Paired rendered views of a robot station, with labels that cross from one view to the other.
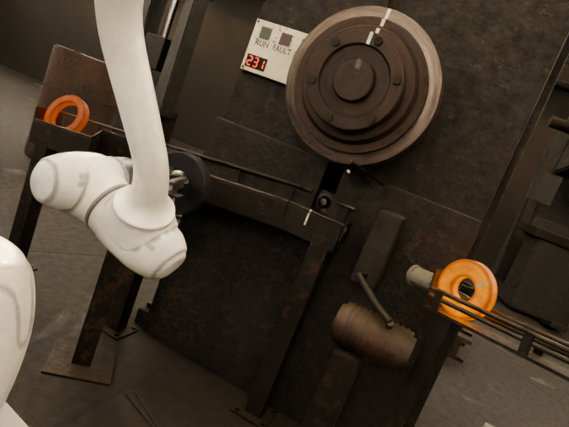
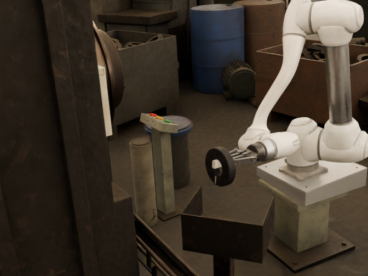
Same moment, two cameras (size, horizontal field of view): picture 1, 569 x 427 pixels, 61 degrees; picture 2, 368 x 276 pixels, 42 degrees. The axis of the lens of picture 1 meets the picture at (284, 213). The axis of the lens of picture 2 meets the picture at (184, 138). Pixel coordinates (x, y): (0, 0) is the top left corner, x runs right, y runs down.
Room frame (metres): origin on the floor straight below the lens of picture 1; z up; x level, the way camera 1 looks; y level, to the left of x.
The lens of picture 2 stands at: (2.58, 1.21, 1.51)
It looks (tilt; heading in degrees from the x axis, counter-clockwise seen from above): 22 degrees down; 218
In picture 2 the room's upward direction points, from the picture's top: 3 degrees counter-clockwise
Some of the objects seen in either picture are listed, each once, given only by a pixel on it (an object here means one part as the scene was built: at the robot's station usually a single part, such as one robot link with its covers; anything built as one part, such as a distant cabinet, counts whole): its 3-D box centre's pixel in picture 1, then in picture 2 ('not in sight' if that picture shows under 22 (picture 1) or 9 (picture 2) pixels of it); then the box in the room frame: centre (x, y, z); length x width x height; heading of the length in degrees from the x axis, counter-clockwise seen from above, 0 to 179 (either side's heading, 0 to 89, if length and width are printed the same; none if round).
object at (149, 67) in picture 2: not in sight; (109, 79); (-0.45, -2.02, 0.39); 1.03 x 0.83 x 0.77; 177
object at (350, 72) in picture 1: (355, 81); (100, 70); (1.43, -0.05, 1.11); 0.28 x 0.06 x 0.28; 72
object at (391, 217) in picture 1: (378, 249); not in sight; (1.47, -0.31, 0.68); 0.11 x 0.08 x 0.24; 162
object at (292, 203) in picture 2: not in sight; (302, 187); (0.48, 0.31, 0.33); 0.32 x 0.32 x 0.04; 64
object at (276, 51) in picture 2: not in sight; (322, 83); (-1.38, -0.35, 0.33); 0.93 x 0.73 x 0.66; 79
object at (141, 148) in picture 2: not in sight; (143, 183); (0.78, -0.51, 0.26); 0.12 x 0.12 x 0.52
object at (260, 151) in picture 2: not in sight; (250, 154); (1.01, 0.31, 0.72); 0.09 x 0.08 x 0.07; 162
